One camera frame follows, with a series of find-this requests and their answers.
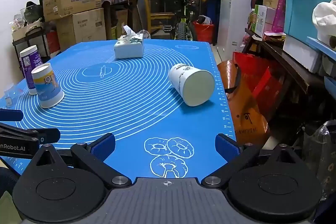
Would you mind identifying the white cloth hat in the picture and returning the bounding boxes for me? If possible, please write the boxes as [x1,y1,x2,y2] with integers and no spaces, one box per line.
[312,0,336,43]

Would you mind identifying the blue printed paper cup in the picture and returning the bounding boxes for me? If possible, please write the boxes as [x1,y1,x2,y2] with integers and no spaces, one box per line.
[31,63,65,109]

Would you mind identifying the green and white carton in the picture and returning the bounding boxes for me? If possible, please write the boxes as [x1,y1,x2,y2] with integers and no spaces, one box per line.
[251,5,276,38]

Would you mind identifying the black metal rack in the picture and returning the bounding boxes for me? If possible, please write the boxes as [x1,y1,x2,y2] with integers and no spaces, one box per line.
[12,27,57,63]

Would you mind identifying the large brown cardboard box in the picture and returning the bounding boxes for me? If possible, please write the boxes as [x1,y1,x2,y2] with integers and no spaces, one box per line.
[56,8,107,52]

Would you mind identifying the red bucket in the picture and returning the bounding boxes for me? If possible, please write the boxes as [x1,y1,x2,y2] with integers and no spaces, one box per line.
[193,21,214,43]

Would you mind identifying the bicycle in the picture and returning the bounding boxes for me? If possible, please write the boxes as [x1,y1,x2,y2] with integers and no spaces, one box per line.
[154,0,201,41]

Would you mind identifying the dark wooden bench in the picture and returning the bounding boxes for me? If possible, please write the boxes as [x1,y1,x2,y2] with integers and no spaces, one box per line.
[244,28,326,98]

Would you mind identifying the purple printed paper cup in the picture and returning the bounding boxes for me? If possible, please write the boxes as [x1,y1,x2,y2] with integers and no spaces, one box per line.
[20,45,44,95]

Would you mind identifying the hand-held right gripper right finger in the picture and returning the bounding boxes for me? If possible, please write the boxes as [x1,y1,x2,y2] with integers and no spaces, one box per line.
[201,133,303,189]

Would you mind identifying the blue plastic storage bin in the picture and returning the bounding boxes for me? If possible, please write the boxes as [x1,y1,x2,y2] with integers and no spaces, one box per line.
[282,0,336,43]

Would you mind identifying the orange shopping bag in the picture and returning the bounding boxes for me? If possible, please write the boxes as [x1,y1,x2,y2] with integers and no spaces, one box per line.
[217,59,271,144]

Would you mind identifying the dark wooden side table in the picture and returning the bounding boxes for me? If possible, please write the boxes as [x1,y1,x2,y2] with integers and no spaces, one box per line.
[101,0,138,40]

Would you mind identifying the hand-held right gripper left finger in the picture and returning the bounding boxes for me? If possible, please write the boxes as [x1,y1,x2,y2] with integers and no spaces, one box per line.
[34,133,132,189]

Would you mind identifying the clear plastic bag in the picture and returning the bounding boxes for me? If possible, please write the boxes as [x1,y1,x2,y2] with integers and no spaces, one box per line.
[302,119,336,199]

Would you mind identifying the pink box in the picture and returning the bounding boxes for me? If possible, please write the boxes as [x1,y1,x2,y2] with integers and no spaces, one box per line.
[272,0,286,33]

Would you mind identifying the white cup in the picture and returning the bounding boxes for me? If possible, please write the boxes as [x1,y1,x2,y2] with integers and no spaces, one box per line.
[168,63,216,107]

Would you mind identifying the white tissue box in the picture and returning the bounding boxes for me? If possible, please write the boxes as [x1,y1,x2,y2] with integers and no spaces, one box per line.
[114,25,145,59]

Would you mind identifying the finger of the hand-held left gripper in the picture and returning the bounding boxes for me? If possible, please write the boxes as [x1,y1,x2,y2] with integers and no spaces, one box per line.
[0,108,24,123]
[0,122,61,145]

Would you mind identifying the wooden chair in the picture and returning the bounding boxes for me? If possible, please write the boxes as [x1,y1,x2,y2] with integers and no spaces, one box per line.
[142,0,175,33]

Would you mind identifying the white foam box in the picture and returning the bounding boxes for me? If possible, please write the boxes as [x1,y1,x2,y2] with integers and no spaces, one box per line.
[283,35,323,73]

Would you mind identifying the red paper bag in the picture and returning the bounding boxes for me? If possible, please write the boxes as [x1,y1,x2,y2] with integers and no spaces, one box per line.
[232,51,282,114]

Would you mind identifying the blue silicone baking mat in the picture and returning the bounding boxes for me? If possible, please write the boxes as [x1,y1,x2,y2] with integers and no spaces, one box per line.
[0,39,237,180]

